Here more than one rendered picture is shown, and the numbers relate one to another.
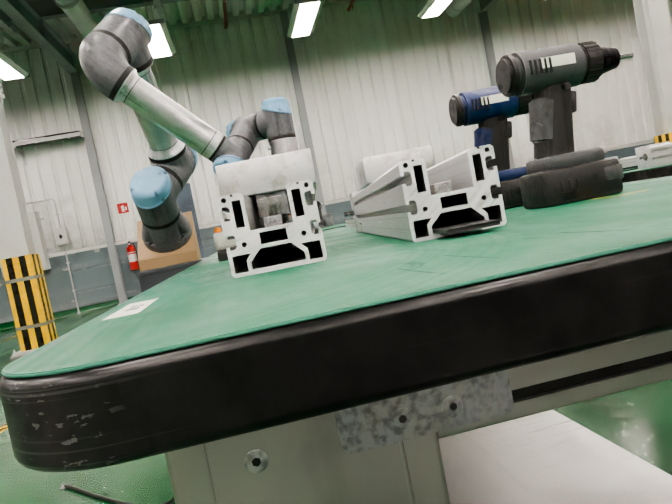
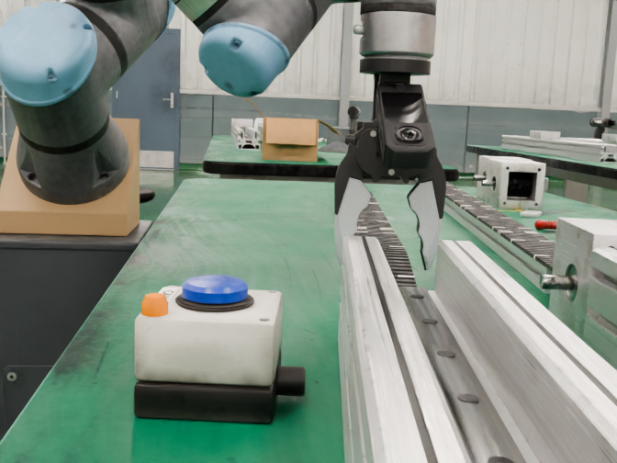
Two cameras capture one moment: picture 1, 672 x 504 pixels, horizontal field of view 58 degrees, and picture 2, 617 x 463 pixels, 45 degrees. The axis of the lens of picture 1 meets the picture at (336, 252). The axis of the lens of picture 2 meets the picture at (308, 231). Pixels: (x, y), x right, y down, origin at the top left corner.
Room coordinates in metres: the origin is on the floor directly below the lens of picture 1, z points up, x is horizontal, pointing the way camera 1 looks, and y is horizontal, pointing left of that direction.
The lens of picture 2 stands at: (0.86, 0.13, 0.96)
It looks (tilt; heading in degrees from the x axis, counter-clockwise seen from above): 9 degrees down; 2
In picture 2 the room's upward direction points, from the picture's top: 2 degrees clockwise
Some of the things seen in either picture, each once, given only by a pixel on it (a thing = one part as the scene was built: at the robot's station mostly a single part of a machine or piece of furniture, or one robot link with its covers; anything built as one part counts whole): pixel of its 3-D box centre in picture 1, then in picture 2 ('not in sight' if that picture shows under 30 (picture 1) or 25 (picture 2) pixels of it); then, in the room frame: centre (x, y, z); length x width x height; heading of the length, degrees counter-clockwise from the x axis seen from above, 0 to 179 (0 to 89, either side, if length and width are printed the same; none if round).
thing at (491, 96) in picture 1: (513, 145); not in sight; (1.09, -0.35, 0.89); 0.20 x 0.08 x 0.22; 94
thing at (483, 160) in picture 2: not in sight; (498, 178); (2.52, -0.22, 0.83); 0.11 x 0.10 x 0.10; 95
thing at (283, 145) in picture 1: (283, 149); (393, 39); (1.62, 0.09, 1.03); 0.08 x 0.08 x 0.05
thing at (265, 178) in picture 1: (273, 189); not in sight; (0.77, 0.06, 0.87); 0.16 x 0.11 x 0.07; 1
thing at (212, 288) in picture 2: not in sight; (215, 296); (1.29, 0.21, 0.84); 0.04 x 0.04 x 0.02
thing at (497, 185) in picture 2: not in sight; (508, 184); (2.40, -0.22, 0.83); 0.11 x 0.10 x 0.10; 95
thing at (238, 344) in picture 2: (240, 242); (227, 347); (1.29, 0.20, 0.81); 0.10 x 0.08 x 0.06; 91
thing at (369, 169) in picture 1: (394, 176); not in sight; (1.02, -0.12, 0.87); 0.16 x 0.11 x 0.07; 1
